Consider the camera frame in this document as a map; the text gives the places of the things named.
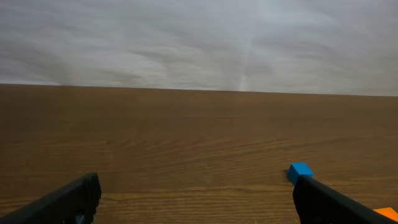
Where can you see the orange cube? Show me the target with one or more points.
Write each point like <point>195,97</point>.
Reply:
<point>388,213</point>

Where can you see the blue cube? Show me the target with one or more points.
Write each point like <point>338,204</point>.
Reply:
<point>298,170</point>

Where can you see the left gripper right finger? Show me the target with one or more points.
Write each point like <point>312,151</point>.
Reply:
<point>323,205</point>

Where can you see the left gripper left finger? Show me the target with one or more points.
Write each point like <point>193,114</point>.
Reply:
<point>62,205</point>

